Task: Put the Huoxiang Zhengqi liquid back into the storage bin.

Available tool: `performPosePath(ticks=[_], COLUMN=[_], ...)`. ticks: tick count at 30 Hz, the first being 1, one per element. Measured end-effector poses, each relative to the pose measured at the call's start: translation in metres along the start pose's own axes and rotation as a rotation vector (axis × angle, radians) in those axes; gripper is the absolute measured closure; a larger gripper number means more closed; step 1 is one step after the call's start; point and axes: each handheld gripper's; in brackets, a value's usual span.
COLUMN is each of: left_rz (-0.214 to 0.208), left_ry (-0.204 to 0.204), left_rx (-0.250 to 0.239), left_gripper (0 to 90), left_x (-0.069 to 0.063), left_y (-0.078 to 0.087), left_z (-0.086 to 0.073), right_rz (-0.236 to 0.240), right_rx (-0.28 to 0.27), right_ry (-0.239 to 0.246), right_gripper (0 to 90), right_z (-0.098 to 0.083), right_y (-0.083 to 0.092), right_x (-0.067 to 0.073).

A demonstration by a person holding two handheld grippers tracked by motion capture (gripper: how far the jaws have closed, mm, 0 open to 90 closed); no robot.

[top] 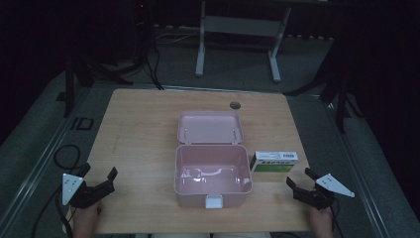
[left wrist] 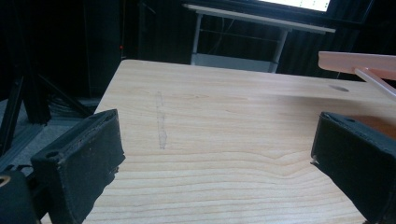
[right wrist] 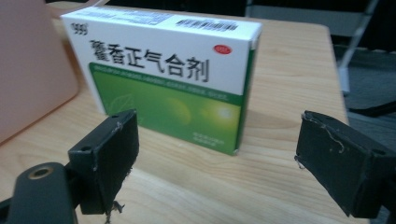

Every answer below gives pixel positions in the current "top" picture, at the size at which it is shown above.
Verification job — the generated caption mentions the black floor cables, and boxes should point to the black floor cables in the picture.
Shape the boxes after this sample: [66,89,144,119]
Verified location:
[132,19,165,91]

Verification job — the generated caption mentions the white metal desk frame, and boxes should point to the white metal desk frame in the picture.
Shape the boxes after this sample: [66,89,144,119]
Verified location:
[194,0,293,83]

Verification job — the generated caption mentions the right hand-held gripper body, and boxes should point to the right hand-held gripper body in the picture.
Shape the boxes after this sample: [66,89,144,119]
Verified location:
[291,173,357,211]

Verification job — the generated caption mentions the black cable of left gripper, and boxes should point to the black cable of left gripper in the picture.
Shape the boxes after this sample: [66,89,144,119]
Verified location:
[30,144,82,238]

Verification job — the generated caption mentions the pink plastic box with lid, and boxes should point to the pink plastic box with lid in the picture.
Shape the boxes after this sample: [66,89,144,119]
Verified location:
[173,110,255,209]

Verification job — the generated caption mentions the black rectangular floor bracket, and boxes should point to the black rectangular floor bracket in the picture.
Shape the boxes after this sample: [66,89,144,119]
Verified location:
[69,116,95,131]

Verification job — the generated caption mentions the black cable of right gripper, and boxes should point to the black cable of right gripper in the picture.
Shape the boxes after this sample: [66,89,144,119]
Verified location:
[330,197,345,238]

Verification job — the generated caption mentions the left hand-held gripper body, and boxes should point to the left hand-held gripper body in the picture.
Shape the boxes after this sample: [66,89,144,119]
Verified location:
[61,174,116,209]

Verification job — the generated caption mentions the black metal stand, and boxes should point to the black metal stand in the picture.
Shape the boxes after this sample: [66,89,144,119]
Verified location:
[285,43,365,135]
[55,49,135,119]

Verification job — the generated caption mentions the white and green medicine box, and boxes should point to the white and green medicine box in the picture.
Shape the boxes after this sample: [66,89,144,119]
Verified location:
[249,151,299,174]

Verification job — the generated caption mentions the white floor cable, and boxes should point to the white floor cable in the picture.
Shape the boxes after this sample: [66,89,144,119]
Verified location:
[154,30,201,46]

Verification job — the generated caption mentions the person's left hand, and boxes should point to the person's left hand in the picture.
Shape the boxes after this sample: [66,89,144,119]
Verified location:
[72,200,104,238]

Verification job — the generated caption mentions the person's right hand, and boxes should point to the person's right hand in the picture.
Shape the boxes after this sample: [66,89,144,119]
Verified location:
[308,205,335,238]

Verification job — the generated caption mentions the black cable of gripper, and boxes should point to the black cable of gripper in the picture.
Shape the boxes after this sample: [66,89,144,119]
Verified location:
[330,197,345,238]
[30,144,82,238]

